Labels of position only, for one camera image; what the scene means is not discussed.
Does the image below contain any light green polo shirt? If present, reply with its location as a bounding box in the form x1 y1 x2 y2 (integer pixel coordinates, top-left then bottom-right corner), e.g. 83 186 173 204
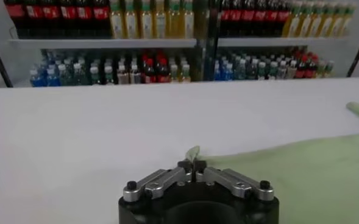
185 101 359 224

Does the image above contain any dark bottle white cap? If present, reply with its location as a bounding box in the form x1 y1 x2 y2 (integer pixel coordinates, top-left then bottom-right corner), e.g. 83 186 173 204
103 65 115 85
267 61 279 80
89 66 102 85
257 61 267 80

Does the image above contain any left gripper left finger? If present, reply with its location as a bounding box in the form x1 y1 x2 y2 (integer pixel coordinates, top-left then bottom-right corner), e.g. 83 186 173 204
123 159 194 203

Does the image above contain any clear green water bottle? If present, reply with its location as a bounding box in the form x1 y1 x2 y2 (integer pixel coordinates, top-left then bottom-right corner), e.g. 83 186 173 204
246 58 258 80
57 63 73 86
72 63 87 86
235 59 247 81

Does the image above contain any open beverage display cabinet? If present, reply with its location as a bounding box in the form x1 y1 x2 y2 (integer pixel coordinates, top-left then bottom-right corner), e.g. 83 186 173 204
209 0 358 82
2 0 212 88

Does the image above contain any blue water bottle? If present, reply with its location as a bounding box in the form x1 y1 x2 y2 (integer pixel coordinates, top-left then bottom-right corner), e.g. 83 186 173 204
214 62 224 82
223 62 235 82
46 68 61 87
29 69 46 88

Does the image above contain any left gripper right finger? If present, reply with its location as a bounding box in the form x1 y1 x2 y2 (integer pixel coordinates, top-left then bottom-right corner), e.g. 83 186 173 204
194 159 275 202

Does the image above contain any dark bottle white label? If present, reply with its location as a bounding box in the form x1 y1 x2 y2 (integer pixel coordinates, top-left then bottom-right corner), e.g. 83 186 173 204
129 63 142 85
287 60 298 79
277 60 288 80
116 63 130 85

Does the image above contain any red cap cola bottle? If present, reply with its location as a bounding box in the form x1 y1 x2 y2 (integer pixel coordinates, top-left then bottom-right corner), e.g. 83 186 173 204
276 0 290 37
41 0 61 39
220 0 232 37
25 0 44 39
76 0 94 39
242 0 255 37
265 0 278 37
59 0 78 39
307 54 319 79
230 0 244 37
143 58 157 84
4 0 26 39
296 55 310 79
156 57 171 83
254 0 267 37
93 0 112 39

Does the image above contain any white cabinet shelf board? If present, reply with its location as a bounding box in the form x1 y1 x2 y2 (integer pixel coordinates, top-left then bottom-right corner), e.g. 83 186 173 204
217 36 347 48
8 38 198 49

